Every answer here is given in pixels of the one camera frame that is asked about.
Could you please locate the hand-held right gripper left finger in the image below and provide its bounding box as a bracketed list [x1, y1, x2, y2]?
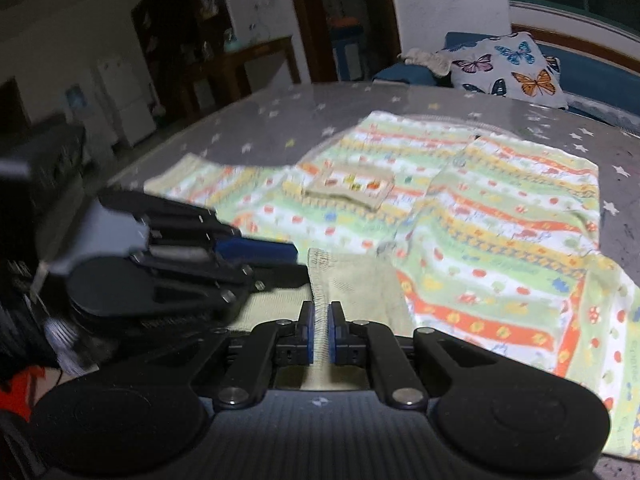
[185, 301, 327, 411]

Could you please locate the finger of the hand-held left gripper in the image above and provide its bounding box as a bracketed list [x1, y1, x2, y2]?
[99, 189, 299, 264]
[131, 252, 312, 322]

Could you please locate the white butterfly-print pillow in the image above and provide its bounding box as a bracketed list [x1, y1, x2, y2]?
[450, 32, 569, 109]

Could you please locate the red and black clothing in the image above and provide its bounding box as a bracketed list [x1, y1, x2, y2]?
[0, 364, 53, 423]

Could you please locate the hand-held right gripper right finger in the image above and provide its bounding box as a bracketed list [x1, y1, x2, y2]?
[327, 301, 481, 410]

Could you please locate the cream crumpled cloth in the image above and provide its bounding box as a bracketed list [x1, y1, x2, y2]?
[400, 47, 453, 79]

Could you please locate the dark box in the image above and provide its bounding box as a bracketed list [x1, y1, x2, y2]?
[0, 122, 88, 196]

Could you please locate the dark wooden door frame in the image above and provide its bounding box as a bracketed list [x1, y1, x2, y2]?
[282, 0, 402, 84]

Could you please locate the blue sofa with wooden frame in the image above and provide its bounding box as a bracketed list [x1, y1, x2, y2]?
[372, 22, 640, 128]

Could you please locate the grey star-print tablecloth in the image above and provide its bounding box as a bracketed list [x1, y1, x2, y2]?
[85, 82, 640, 480]

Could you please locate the brown wooden desk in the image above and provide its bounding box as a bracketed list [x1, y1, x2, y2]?
[210, 35, 302, 102]

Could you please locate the white cabinet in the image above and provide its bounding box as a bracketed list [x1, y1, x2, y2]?
[95, 57, 156, 148]

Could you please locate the dark wooden bookshelf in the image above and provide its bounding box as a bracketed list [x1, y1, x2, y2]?
[131, 0, 251, 113]

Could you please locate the colourful striped children's shirt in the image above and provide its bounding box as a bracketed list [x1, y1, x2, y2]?
[145, 110, 640, 461]

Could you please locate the blue stool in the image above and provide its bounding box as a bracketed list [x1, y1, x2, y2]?
[330, 17, 366, 82]

